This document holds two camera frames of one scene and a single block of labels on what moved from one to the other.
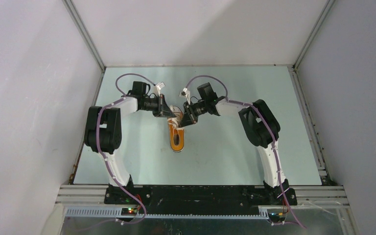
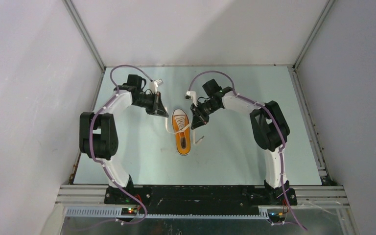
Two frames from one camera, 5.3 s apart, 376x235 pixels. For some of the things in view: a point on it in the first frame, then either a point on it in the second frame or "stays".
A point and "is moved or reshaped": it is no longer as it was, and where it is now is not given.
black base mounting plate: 155,199 stays
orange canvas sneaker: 176,131 is moved or reshaped
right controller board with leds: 276,217 stays
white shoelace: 175,121 to 179,121
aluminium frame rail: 91,195 stays
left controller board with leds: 129,211 stays
